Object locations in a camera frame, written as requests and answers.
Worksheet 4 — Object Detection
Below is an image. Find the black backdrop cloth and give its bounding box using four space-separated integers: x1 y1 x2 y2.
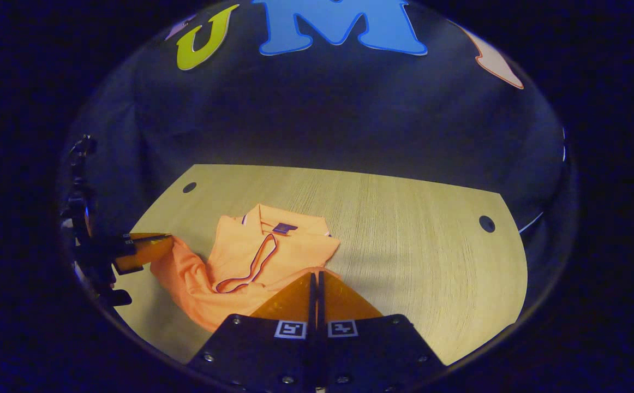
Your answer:
61 0 577 235

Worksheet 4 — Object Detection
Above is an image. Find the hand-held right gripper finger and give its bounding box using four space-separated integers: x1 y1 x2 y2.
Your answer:
318 271 447 393
187 272 318 393

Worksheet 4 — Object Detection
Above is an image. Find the orange T-shirt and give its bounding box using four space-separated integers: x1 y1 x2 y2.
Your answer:
149 203 342 334

